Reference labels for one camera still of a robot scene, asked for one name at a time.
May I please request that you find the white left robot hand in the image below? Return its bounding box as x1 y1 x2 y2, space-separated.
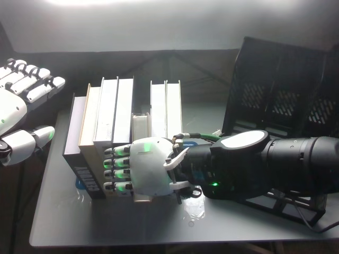
0 58 66 167

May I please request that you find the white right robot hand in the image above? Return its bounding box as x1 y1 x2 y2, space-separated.
103 136 175 197

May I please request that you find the short beige book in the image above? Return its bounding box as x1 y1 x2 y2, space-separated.
131 112 154 204

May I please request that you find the pale green book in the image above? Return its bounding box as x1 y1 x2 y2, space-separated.
165 78 183 141

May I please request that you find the black Century book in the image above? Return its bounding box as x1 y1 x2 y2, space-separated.
62 92 107 200

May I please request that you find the black mesh file tray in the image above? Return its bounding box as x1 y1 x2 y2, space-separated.
221 36 339 228

